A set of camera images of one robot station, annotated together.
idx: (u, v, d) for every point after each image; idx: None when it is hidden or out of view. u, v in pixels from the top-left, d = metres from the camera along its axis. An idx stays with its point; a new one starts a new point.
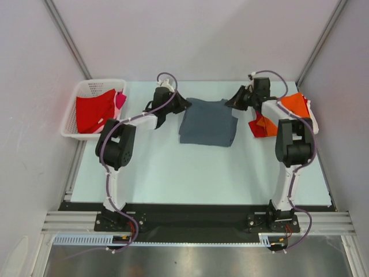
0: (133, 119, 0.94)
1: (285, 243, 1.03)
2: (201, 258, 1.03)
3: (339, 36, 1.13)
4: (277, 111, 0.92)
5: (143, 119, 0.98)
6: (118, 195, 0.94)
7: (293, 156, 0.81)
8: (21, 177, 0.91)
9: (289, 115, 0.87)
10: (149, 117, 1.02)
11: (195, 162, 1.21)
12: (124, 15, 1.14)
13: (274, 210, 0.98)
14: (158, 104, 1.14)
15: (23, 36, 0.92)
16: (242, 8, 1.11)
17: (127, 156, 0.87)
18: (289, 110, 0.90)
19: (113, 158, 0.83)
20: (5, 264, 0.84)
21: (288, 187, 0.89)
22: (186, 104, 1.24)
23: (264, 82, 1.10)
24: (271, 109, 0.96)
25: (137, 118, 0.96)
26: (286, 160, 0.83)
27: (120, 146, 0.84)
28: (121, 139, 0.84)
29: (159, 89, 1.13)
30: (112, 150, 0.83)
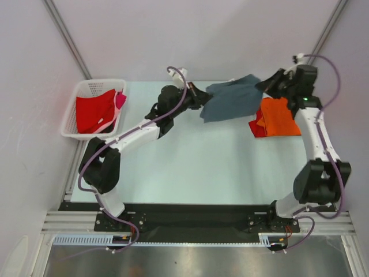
0: (123, 137, 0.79)
1: (285, 243, 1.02)
2: (201, 258, 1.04)
3: (341, 36, 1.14)
4: (313, 137, 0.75)
5: (139, 133, 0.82)
6: (113, 206, 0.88)
7: (310, 199, 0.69)
8: (21, 177, 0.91)
9: (326, 151, 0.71)
10: (148, 127, 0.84)
11: (196, 162, 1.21)
12: (124, 15, 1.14)
13: (274, 208, 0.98)
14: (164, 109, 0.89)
15: (23, 36, 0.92)
16: (242, 9, 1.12)
17: (113, 180, 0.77)
18: (329, 143, 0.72)
19: (94, 182, 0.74)
20: (5, 264, 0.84)
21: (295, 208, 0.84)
22: (204, 97, 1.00)
23: (307, 78, 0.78)
24: (304, 123, 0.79)
25: (131, 132, 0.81)
26: (304, 198, 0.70)
27: (102, 172, 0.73)
28: (104, 168, 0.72)
29: (165, 93, 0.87)
30: (94, 176, 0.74)
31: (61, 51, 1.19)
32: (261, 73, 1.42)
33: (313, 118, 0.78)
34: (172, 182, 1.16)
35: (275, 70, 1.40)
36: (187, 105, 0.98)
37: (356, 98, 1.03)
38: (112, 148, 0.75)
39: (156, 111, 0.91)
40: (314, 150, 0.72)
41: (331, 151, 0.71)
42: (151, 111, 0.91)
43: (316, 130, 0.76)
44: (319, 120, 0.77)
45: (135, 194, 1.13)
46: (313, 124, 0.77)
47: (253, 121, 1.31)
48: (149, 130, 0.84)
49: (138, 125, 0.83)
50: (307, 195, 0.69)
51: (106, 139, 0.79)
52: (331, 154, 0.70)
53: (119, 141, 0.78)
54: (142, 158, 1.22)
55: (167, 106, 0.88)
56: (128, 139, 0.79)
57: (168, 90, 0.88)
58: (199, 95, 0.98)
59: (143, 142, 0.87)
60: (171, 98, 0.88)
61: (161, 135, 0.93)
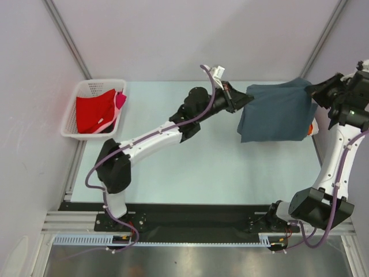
0: (138, 142, 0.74)
1: (285, 243, 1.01)
2: (201, 258, 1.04)
3: (340, 36, 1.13)
4: (331, 163, 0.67)
5: (156, 138, 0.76)
6: (115, 206, 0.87)
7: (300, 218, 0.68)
8: (20, 177, 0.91)
9: (334, 184, 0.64)
10: (168, 132, 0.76)
11: (196, 163, 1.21)
12: (124, 15, 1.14)
13: (277, 206, 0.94)
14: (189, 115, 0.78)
15: (23, 36, 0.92)
16: (242, 9, 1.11)
17: (125, 182, 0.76)
18: (343, 177, 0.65)
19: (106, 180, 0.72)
20: (5, 264, 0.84)
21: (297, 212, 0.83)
22: (243, 99, 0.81)
23: (362, 87, 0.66)
24: (332, 142, 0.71)
25: (149, 137, 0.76)
26: (294, 214, 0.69)
27: (114, 175, 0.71)
28: (113, 173, 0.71)
29: (189, 98, 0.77)
30: (104, 176, 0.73)
31: (61, 52, 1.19)
32: (262, 73, 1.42)
33: (346, 140, 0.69)
34: (172, 182, 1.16)
35: (275, 70, 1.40)
36: (219, 108, 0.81)
37: None
38: (124, 153, 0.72)
39: (183, 112, 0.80)
40: (323, 178, 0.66)
41: (342, 184, 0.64)
42: (178, 112, 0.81)
43: (339, 155, 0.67)
44: (350, 147, 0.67)
45: (135, 195, 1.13)
46: (342, 148, 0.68)
47: None
48: (168, 135, 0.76)
49: (158, 128, 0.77)
50: (298, 214, 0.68)
51: (121, 142, 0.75)
52: (339, 190, 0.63)
53: (133, 146, 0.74)
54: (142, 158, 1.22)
55: (193, 109, 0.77)
56: (143, 146, 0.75)
57: (195, 94, 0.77)
58: (236, 97, 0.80)
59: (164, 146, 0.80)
60: (198, 102, 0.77)
61: (184, 140, 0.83)
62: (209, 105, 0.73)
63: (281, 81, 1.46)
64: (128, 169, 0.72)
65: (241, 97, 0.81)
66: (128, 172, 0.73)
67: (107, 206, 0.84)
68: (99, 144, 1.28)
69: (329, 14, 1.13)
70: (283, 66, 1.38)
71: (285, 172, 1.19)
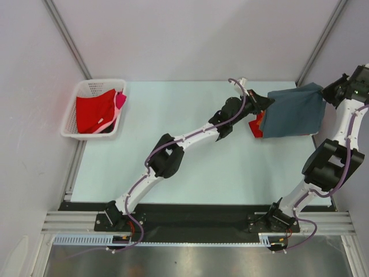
0: (189, 137, 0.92)
1: (285, 243, 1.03)
2: (201, 258, 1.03)
3: (340, 37, 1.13)
4: (343, 124, 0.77)
5: (202, 136, 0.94)
6: (135, 200, 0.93)
7: (314, 174, 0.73)
8: (21, 177, 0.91)
9: (346, 138, 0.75)
10: (210, 131, 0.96)
11: (196, 163, 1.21)
12: (124, 15, 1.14)
13: (278, 205, 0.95)
14: (226, 118, 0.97)
15: (23, 36, 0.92)
16: (242, 9, 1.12)
17: (174, 171, 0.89)
18: (354, 134, 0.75)
19: (159, 165, 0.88)
20: (5, 264, 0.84)
21: (297, 199, 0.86)
22: (266, 103, 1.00)
23: (364, 74, 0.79)
24: (341, 111, 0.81)
25: (197, 134, 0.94)
26: (309, 174, 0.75)
27: (167, 162, 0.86)
28: (168, 161, 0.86)
29: (226, 104, 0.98)
30: (158, 161, 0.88)
31: (62, 52, 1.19)
32: (262, 73, 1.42)
33: (353, 109, 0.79)
34: (172, 182, 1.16)
35: (275, 70, 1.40)
36: (247, 112, 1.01)
37: None
38: (178, 146, 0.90)
39: (219, 116, 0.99)
40: (337, 134, 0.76)
41: (353, 139, 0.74)
42: (215, 116, 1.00)
43: (349, 118, 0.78)
44: (357, 113, 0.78)
45: None
46: (350, 114, 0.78)
47: (253, 121, 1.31)
48: (210, 134, 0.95)
49: (202, 128, 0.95)
50: (312, 169, 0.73)
51: (175, 136, 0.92)
52: (350, 142, 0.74)
53: (185, 141, 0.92)
54: (142, 158, 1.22)
55: (229, 114, 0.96)
56: (192, 140, 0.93)
57: (231, 101, 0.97)
58: (261, 100, 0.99)
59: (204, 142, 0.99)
60: (233, 109, 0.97)
61: (219, 139, 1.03)
62: (240, 111, 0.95)
63: (281, 81, 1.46)
64: (181, 158, 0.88)
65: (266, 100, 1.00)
66: (179, 162, 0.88)
67: (129, 195, 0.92)
68: (98, 144, 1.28)
69: (329, 14, 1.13)
70: (283, 66, 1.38)
71: (286, 171, 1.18)
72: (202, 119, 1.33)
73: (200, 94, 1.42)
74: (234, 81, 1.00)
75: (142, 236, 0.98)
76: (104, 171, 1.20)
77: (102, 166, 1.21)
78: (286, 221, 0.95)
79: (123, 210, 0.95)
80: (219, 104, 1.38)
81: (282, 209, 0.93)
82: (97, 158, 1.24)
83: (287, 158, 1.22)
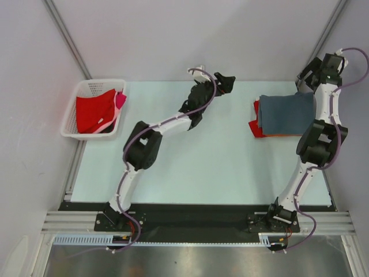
0: (165, 123, 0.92)
1: (285, 243, 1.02)
2: (200, 259, 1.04)
3: (341, 36, 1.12)
4: (324, 105, 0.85)
5: (176, 123, 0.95)
6: (126, 195, 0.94)
7: (308, 153, 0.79)
8: (21, 178, 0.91)
9: (330, 116, 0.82)
10: (183, 119, 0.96)
11: (196, 163, 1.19)
12: (124, 15, 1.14)
13: (276, 206, 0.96)
14: (194, 107, 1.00)
15: (23, 36, 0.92)
16: (242, 9, 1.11)
17: (150, 161, 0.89)
18: (335, 110, 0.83)
19: (136, 158, 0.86)
20: (5, 265, 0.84)
21: (297, 184, 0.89)
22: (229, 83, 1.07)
23: (333, 61, 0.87)
24: (319, 93, 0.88)
25: (172, 121, 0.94)
26: (302, 154, 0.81)
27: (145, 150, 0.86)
28: (146, 149, 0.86)
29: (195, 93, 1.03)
30: (133, 154, 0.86)
31: (62, 52, 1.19)
32: (261, 73, 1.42)
33: (329, 90, 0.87)
34: (172, 181, 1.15)
35: (275, 70, 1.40)
36: None
37: (355, 100, 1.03)
38: (154, 131, 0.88)
39: (187, 107, 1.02)
40: (321, 114, 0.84)
41: (336, 117, 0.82)
42: (183, 107, 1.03)
43: (327, 98, 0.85)
44: (334, 94, 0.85)
45: (135, 194, 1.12)
46: (328, 96, 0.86)
47: (253, 121, 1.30)
48: (183, 121, 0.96)
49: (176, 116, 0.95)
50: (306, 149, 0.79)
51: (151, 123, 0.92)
52: (335, 119, 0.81)
53: (161, 127, 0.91)
54: None
55: (196, 103, 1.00)
56: (167, 126, 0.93)
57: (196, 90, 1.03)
58: (224, 82, 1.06)
59: (176, 131, 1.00)
60: (200, 97, 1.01)
61: (190, 128, 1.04)
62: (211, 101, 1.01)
63: (281, 81, 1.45)
64: (157, 145, 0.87)
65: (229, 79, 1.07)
66: (155, 149, 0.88)
67: (119, 194, 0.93)
68: (98, 144, 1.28)
69: (329, 15, 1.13)
70: (283, 66, 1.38)
71: (286, 171, 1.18)
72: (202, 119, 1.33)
73: None
74: (192, 69, 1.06)
75: (138, 235, 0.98)
76: (104, 171, 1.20)
77: (101, 166, 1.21)
78: (289, 214, 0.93)
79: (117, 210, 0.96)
80: (219, 104, 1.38)
81: (283, 204, 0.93)
82: (97, 158, 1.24)
83: (287, 157, 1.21)
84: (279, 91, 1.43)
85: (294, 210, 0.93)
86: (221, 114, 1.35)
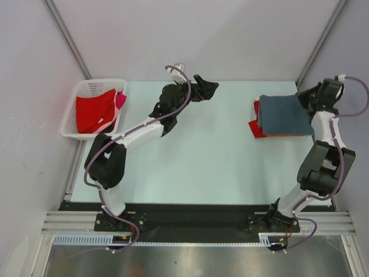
0: (128, 133, 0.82)
1: (285, 243, 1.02)
2: (200, 258, 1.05)
3: (339, 36, 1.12)
4: (325, 129, 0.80)
5: (143, 131, 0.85)
6: (114, 202, 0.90)
7: (310, 182, 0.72)
8: (21, 177, 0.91)
9: (333, 139, 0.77)
10: (153, 125, 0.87)
11: (196, 163, 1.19)
12: (124, 15, 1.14)
13: (276, 206, 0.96)
14: (166, 108, 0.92)
15: (23, 36, 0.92)
16: (242, 9, 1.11)
17: (117, 175, 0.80)
18: (337, 133, 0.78)
19: (101, 177, 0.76)
20: (5, 265, 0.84)
21: (296, 203, 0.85)
22: (210, 89, 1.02)
23: (330, 89, 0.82)
24: (317, 120, 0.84)
25: (137, 130, 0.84)
26: (304, 182, 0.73)
27: (108, 167, 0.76)
28: (109, 165, 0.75)
29: (168, 92, 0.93)
30: (98, 171, 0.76)
31: (62, 52, 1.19)
32: (261, 73, 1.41)
33: (328, 116, 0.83)
34: (172, 180, 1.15)
35: (275, 70, 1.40)
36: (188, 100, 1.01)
37: (356, 100, 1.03)
38: (117, 143, 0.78)
39: (159, 110, 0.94)
40: (323, 138, 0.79)
41: (339, 140, 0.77)
42: (155, 110, 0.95)
43: (328, 125, 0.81)
44: (333, 120, 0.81)
45: (135, 194, 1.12)
46: (327, 122, 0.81)
47: (253, 121, 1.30)
48: (153, 128, 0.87)
49: (144, 123, 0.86)
50: (308, 178, 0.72)
51: (112, 135, 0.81)
52: (338, 142, 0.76)
53: (125, 137, 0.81)
54: (141, 158, 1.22)
55: (169, 104, 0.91)
56: (133, 136, 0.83)
57: (167, 91, 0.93)
58: (204, 88, 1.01)
59: (146, 139, 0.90)
60: (172, 97, 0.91)
61: (164, 134, 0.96)
62: (185, 103, 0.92)
63: (281, 81, 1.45)
64: (122, 159, 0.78)
65: (210, 85, 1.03)
66: (120, 163, 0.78)
67: (105, 205, 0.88)
68: None
69: (329, 15, 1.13)
70: (283, 66, 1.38)
71: (286, 171, 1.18)
72: (202, 119, 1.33)
73: None
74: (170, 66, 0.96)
75: (138, 234, 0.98)
76: None
77: None
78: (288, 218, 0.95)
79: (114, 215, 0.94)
80: (218, 105, 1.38)
81: (281, 212, 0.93)
82: None
83: (287, 157, 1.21)
84: (279, 91, 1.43)
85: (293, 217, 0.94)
86: (221, 114, 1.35)
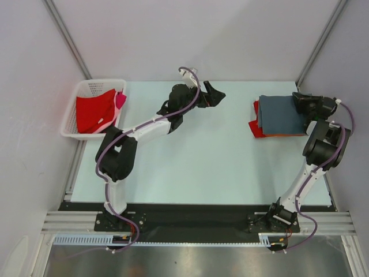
0: (139, 128, 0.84)
1: (285, 243, 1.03)
2: (200, 258, 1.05)
3: (339, 36, 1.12)
4: None
5: (151, 126, 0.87)
6: (117, 201, 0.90)
7: (314, 153, 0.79)
8: (21, 177, 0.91)
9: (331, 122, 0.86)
10: (161, 122, 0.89)
11: (196, 164, 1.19)
12: (124, 15, 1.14)
13: (277, 205, 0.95)
14: (176, 107, 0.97)
15: (23, 36, 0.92)
16: (243, 9, 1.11)
17: (128, 169, 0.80)
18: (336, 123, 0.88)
19: (110, 169, 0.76)
20: (5, 265, 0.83)
21: (300, 185, 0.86)
22: (217, 97, 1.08)
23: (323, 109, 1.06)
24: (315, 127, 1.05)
25: (147, 124, 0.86)
26: (308, 155, 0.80)
27: (119, 159, 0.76)
28: (120, 157, 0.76)
29: (176, 90, 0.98)
30: (108, 163, 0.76)
31: (62, 52, 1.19)
32: (261, 73, 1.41)
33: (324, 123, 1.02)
34: (172, 180, 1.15)
35: (275, 70, 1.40)
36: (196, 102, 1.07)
37: (355, 100, 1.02)
38: (129, 137, 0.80)
39: (167, 108, 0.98)
40: None
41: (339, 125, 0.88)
42: (162, 108, 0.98)
43: None
44: None
45: (135, 194, 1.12)
46: None
47: (253, 121, 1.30)
48: (161, 124, 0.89)
49: (153, 119, 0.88)
50: (313, 149, 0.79)
51: (123, 130, 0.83)
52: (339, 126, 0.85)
53: (135, 131, 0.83)
54: (141, 158, 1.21)
55: (178, 102, 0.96)
56: (143, 131, 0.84)
57: (176, 90, 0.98)
58: (212, 94, 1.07)
59: (153, 135, 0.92)
60: (181, 95, 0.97)
61: (170, 131, 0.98)
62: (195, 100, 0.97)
63: (281, 81, 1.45)
64: (134, 152, 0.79)
65: (217, 93, 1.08)
66: (131, 157, 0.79)
67: (109, 202, 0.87)
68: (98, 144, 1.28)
69: (329, 14, 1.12)
70: (283, 67, 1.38)
71: (286, 171, 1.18)
72: (202, 119, 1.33)
73: None
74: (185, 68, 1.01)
75: (138, 235, 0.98)
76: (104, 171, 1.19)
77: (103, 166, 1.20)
78: (289, 215, 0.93)
79: (119, 210, 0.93)
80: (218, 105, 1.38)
81: (283, 204, 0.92)
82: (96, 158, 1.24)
83: (286, 158, 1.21)
84: (278, 91, 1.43)
85: (294, 211, 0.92)
86: (220, 114, 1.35)
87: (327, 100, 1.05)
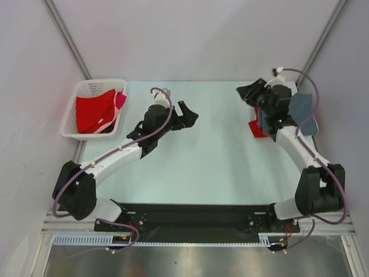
0: (100, 160, 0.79)
1: (285, 243, 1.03)
2: (200, 258, 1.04)
3: (339, 36, 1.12)
4: (298, 146, 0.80)
5: (117, 156, 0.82)
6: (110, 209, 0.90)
7: (316, 210, 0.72)
8: (21, 177, 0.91)
9: (315, 158, 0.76)
10: (128, 148, 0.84)
11: (196, 164, 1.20)
12: (124, 15, 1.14)
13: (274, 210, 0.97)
14: (151, 130, 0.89)
15: (23, 36, 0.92)
16: (242, 9, 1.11)
17: (90, 207, 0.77)
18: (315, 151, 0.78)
19: (70, 208, 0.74)
20: (5, 264, 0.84)
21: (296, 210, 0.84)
22: (191, 119, 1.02)
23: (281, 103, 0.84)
24: (284, 138, 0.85)
25: (110, 155, 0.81)
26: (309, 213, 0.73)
27: (76, 198, 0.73)
28: (76, 196, 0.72)
29: (153, 111, 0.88)
30: (66, 202, 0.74)
31: (62, 52, 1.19)
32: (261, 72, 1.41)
33: (293, 134, 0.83)
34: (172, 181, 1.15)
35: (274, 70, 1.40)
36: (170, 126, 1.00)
37: (355, 100, 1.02)
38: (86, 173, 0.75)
39: (140, 130, 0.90)
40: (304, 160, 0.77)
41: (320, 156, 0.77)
42: (136, 129, 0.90)
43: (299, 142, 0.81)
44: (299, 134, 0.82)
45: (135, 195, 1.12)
46: (297, 138, 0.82)
47: (253, 121, 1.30)
48: (129, 151, 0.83)
49: (119, 146, 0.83)
50: (313, 207, 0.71)
51: (82, 164, 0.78)
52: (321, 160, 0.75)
53: (95, 165, 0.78)
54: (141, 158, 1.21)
55: (153, 124, 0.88)
56: (104, 164, 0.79)
57: (153, 112, 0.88)
58: (187, 117, 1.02)
59: (124, 162, 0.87)
60: (158, 117, 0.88)
61: (143, 154, 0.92)
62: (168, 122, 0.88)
63: None
64: (92, 190, 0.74)
65: (192, 115, 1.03)
66: (93, 194, 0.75)
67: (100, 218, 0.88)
68: (98, 144, 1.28)
69: (329, 14, 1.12)
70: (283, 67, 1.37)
71: (286, 171, 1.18)
72: (201, 119, 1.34)
73: (199, 94, 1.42)
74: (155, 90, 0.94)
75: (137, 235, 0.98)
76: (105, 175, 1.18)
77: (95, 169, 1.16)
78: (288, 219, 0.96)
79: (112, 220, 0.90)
80: (218, 105, 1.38)
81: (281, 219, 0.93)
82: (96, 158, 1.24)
83: (286, 157, 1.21)
84: None
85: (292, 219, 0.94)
86: (221, 114, 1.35)
87: (276, 89, 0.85)
